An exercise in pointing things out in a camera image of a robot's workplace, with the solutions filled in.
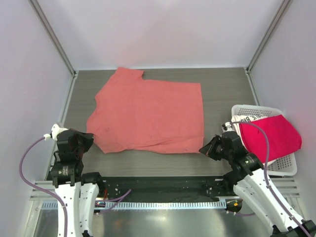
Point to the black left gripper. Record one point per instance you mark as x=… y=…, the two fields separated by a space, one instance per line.
x=88 y=137

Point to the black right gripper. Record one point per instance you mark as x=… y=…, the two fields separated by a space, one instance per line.
x=208 y=149

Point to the salmon pink t-shirt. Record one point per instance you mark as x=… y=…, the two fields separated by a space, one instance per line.
x=133 y=113

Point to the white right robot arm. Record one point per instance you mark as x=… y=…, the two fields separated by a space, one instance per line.
x=249 y=181

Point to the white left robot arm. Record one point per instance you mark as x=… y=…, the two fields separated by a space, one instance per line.
x=76 y=192

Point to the cream printed t-shirt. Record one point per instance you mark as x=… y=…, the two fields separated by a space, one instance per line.
x=245 y=118

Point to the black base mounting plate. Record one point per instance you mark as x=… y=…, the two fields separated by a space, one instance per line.
x=172 y=189

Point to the white perforated plastic basket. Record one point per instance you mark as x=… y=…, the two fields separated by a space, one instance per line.
x=284 y=166

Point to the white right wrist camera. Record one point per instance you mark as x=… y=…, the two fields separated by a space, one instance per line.
x=227 y=127

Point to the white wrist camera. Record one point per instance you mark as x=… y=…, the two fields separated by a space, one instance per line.
x=227 y=127
x=56 y=129

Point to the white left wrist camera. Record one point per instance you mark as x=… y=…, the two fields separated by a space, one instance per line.
x=56 y=129

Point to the white slotted cable duct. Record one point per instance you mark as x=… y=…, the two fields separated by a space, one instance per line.
x=221 y=204

